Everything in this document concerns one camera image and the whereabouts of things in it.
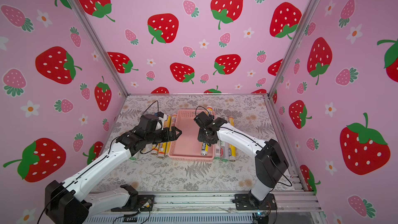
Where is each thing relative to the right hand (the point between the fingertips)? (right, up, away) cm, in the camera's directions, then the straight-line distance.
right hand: (207, 134), depth 86 cm
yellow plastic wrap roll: (-2, -6, -8) cm, 10 cm away
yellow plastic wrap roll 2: (+14, -9, +2) cm, 17 cm away
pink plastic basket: (-12, -10, +8) cm, 18 cm away
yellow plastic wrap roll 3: (-32, -11, +4) cm, 33 cm away
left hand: (-16, +2, -8) cm, 18 cm away
